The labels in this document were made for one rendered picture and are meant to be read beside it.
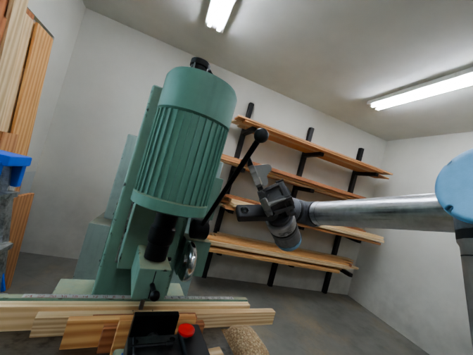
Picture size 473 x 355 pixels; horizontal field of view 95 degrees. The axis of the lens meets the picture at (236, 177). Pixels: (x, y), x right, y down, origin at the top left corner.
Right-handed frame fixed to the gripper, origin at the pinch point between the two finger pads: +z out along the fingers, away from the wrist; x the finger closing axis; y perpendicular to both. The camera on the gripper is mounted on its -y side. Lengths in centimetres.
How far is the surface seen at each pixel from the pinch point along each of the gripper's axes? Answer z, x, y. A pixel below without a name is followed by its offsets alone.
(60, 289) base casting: -15, 0, -74
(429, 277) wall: -309, -34, 144
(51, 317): 3, 19, -47
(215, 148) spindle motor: 9.8, -2.5, -5.1
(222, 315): -27.0, 18.8, -22.6
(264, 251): -208, -88, -31
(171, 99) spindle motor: 21.8, -7.6, -9.1
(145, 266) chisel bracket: -0.5, 13.1, -28.5
